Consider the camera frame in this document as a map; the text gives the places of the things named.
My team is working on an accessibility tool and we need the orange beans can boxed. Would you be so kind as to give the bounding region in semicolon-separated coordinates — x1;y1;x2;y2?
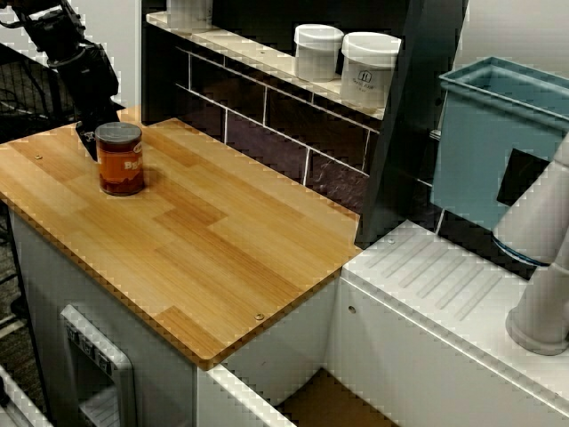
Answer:
94;122;146;197

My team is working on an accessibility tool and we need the dark slanted shelf post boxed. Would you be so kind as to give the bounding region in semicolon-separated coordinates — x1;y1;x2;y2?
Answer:
354;0;470;250

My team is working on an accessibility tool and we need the plain white jar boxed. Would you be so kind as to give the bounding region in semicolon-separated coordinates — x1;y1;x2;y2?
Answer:
293;23;344;83

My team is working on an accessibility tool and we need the white jar with printed label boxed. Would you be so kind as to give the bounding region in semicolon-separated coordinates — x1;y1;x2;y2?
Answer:
340;31;402;110

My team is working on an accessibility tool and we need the teal plastic bin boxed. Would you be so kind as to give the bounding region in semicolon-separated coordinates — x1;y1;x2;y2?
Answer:
429;55;569;232

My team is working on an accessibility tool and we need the black shelf side panel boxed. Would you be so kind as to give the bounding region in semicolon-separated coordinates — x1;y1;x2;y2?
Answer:
140;0;179;126

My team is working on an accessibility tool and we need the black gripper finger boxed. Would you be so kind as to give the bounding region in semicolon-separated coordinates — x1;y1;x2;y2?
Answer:
74;120;100;164

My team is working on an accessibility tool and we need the silver metal frame rail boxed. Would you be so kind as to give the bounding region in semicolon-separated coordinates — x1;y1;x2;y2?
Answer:
0;364;52;427

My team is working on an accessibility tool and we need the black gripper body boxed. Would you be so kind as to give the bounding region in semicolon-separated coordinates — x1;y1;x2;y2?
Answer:
46;42;125;128

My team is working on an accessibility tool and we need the grey ice dispenser panel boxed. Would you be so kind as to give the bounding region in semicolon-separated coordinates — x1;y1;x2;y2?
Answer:
60;304;137;427

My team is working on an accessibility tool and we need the white curved faucet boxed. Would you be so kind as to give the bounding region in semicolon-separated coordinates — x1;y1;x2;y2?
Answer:
491;131;569;357

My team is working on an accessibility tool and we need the dark brick tile backsplash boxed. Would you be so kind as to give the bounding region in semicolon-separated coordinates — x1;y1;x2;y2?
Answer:
175;46;445;237

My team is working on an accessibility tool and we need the white container with dark print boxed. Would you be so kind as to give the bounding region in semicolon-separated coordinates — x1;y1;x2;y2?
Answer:
168;0;213;28

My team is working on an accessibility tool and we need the white shelf board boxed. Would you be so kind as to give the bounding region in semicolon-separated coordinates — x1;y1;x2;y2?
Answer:
146;11;386;121

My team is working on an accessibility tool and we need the white toy kitchen cabinet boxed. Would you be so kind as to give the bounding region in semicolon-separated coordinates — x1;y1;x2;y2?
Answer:
6;199;341;427

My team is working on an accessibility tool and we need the white ribbed drainboard counter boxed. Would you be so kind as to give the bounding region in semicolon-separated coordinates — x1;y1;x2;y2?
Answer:
326;220;569;427

